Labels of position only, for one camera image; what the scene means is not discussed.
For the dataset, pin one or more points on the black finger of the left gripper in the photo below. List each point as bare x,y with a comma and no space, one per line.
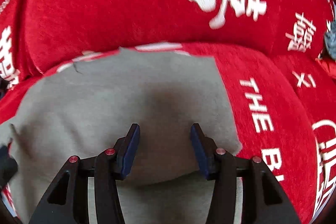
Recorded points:
8,166

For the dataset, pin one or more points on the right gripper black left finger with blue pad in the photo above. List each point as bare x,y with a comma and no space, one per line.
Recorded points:
66,198

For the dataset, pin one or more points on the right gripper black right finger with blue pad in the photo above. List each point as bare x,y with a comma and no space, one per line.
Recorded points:
264,200

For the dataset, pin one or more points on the grey knit garment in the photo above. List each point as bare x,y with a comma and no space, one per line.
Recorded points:
84,109

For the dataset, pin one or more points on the red bedspread white lettering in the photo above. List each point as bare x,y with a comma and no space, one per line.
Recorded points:
272,98

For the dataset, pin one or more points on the red pillow white characters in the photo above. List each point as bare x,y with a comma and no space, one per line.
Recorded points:
53,31

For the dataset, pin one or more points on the grey patterned cloth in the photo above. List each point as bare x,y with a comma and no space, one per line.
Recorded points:
330,43

